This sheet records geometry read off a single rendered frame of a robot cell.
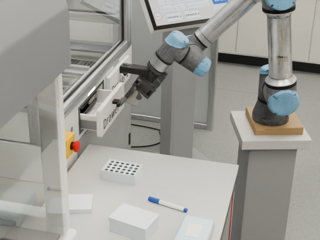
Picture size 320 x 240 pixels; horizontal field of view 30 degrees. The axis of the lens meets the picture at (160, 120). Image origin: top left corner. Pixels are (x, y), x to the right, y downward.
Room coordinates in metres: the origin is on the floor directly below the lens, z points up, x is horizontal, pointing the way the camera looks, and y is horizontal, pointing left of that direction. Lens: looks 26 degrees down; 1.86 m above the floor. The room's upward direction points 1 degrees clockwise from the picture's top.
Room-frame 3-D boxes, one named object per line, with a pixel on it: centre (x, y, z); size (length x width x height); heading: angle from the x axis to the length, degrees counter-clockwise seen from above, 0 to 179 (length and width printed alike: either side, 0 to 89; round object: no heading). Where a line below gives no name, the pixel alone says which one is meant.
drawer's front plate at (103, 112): (2.11, 0.19, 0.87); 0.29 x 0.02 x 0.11; 167
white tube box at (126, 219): (1.48, 0.07, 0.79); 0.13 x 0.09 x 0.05; 63
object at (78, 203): (1.60, 0.28, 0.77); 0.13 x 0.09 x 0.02; 93
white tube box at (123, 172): (1.79, 0.13, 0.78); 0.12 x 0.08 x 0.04; 74
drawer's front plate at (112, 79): (2.43, 0.19, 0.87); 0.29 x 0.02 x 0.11; 167
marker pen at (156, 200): (1.61, -0.03, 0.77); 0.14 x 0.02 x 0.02; 62
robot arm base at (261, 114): (2.22, -0.45, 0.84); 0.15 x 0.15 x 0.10
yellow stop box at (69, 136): (1.80, 0.32, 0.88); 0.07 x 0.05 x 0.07; 167
